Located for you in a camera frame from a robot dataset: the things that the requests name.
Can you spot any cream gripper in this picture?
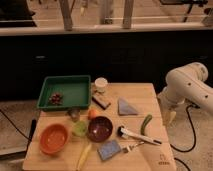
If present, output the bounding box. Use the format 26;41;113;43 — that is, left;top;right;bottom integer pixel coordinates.
159;100;176;126

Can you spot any grey-blue towel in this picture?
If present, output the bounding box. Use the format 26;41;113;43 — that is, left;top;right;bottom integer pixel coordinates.
118;98;138;116

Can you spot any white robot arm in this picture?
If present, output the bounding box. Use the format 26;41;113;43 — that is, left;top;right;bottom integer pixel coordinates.
157;62;213;126

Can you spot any purple bowl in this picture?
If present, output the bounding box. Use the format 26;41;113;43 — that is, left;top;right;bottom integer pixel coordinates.
87;116;113;143

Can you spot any orange bowl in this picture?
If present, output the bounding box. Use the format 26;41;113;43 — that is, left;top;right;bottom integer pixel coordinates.
39;123;69;155

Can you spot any green cucumber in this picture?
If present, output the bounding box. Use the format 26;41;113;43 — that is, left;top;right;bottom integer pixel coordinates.
140;114;152;135

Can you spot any black white brush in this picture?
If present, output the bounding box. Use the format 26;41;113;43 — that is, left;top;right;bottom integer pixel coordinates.
117;126;162;145

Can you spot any brown wooden block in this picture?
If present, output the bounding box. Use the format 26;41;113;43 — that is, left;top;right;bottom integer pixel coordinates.
92;94;111;110

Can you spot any blue sponge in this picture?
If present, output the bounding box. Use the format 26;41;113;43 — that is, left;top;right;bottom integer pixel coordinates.
98;140;121;161

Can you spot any white cup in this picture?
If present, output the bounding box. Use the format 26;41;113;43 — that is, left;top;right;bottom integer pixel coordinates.
94;77;108;93

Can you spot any orange fruit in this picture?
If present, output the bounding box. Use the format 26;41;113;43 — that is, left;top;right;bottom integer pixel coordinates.
88;109;99;120

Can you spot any metal measuring cup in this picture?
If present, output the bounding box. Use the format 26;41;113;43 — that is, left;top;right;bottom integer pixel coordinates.
68;108;80;122

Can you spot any green plastic tray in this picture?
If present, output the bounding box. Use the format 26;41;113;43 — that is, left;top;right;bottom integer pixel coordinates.
37;75;91;111

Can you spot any yellow banana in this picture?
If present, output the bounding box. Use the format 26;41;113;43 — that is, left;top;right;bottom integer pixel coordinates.
76;143;92;171

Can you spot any red grape bunch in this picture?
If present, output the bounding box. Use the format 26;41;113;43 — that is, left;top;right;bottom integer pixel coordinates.
49;93;63;105

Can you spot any black cable right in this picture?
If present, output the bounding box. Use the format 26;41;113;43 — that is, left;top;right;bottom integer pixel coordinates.
169;104;198;171

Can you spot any black cable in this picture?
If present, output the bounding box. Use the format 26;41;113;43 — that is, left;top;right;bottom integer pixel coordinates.
169;104;198;171
0;109;30;141

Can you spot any black cable left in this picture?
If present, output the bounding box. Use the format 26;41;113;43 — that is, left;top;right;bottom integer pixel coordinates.
0;109;30;141

